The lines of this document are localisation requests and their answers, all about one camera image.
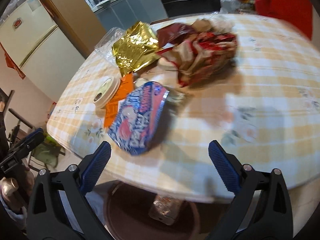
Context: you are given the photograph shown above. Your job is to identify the red hanging apron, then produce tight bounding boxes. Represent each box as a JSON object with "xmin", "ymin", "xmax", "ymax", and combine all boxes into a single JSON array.
[{"xmin": 255, "ymin": 0, "xmax": 312, "ymax": 38}]

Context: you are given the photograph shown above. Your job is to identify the clear blister pack pink card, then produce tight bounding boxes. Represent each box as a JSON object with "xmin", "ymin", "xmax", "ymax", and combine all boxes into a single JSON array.
[{"xmin": 149, "ymin": 194, "xmax": 184, "ymax": 225}]

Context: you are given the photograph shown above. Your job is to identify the orange sachet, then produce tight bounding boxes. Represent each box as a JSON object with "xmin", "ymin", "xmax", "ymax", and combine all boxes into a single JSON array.
[{"xmin": 104, "ymin": 73, "xmax": 134, "ymax": 128}]

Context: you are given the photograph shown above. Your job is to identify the blue pink snack packet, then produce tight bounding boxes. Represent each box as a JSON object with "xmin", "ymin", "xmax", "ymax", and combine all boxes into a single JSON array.
[{"xmin": 107, "ymin": 81, "xmax": 169, "ymax": 155}]

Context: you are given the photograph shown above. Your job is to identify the brown trash bin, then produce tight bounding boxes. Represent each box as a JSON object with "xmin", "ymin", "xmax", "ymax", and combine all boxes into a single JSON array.
[{"xmin": 104, "ymin": 181, "xmax": 229, "ymax": 239}]

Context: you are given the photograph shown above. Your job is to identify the left hand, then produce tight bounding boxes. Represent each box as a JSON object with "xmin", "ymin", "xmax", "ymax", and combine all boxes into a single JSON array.
[{"xmin": 1, "ymin": 165, "xmax": 35, "ymax": 215}]

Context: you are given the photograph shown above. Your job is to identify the cream refrigerator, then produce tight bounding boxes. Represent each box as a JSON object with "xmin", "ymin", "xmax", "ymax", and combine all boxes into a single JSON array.
[{"xmin": 1, "ymin": 0, "xmax": 85, "ymax": 102}]

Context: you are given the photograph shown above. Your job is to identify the grey kitchen cabinets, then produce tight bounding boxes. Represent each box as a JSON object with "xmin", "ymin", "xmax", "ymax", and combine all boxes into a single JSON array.
[{"xmin": 94, "ymin": 0, "xmax": 168, "ymax": 31}]

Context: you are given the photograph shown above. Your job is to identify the round white lidded cup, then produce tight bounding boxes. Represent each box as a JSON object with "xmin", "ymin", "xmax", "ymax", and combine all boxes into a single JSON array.
[{"xmin": 93, "ymin": 77, "xmax": 120, "ymax": 109}]

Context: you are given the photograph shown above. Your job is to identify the checkered floral tablecloth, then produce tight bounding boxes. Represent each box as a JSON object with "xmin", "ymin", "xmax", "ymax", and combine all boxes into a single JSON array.
[{"xmin": 47, "ymin": 13, "xmax": 320, "ymax": 203}]

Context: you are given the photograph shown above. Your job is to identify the crumpled red brown wrapper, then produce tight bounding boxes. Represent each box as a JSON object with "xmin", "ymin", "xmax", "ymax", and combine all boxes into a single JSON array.
[{"xmin": 157, "ymin": 16, "xmax": 238, "ymax": 87}]

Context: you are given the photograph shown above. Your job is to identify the gold foil bag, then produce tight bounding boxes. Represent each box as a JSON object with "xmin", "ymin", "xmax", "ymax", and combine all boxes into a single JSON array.
[{"xmin": 112, "ymin": 21, "xmax": 159, "ymax": 76}]

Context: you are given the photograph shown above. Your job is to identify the clear plastic clamshell tray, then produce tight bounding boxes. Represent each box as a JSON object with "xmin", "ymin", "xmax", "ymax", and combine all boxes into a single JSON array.
[{"xmin": 95, "ymin": 27, "xmax": 125, "ymax": 67}]

